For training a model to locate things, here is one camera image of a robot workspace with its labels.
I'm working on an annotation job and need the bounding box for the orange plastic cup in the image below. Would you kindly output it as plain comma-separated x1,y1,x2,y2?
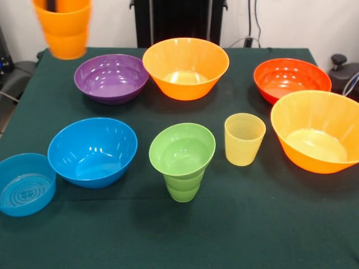
32,0,93,60

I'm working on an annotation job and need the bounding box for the round blue plastic bowl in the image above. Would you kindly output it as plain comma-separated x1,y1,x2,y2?
47,117,139,189

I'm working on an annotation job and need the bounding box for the green plastic bowl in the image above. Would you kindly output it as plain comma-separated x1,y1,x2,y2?
148,123,217,177

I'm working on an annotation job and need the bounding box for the green plastic cup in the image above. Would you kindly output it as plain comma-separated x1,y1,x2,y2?
163,165,210,203

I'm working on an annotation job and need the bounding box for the black computer case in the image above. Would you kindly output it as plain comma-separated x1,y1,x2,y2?
0,26,15,87

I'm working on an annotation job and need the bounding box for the black office chair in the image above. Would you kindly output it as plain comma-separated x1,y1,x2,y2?
0,50,45,135

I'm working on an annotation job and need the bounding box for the purple plastic bowl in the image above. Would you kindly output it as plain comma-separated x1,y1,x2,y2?
73,54,150,106

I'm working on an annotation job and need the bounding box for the large orange plastic bowl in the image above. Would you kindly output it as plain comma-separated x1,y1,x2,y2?
270,90,359,174
142,38,230,101

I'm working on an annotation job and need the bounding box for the shallow translucent blue bowl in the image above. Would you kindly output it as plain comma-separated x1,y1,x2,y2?
0,152,57,217

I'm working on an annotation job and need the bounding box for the yellow plastic cup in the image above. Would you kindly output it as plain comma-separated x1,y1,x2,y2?
224,113,266,167

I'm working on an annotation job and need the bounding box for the red plastic bowl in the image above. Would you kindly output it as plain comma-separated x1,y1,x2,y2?
253,58,333,106

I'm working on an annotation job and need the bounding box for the dark green tablecloth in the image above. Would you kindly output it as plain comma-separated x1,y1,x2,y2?
0,47,359,269

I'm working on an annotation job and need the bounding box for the black chair with knob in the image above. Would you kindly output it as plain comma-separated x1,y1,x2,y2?
328,54,359,102

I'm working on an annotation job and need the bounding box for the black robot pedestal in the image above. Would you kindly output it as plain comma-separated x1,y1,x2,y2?
130,0,228,48

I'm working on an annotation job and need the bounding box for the black wall cable with plug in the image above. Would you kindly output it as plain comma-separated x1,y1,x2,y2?
244,0,254,48

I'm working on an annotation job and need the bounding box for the thin black wall cable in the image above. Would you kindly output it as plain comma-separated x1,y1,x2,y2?
254,0,263,39

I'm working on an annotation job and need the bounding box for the white blue cable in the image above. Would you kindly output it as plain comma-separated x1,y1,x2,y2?
342,71,359,96

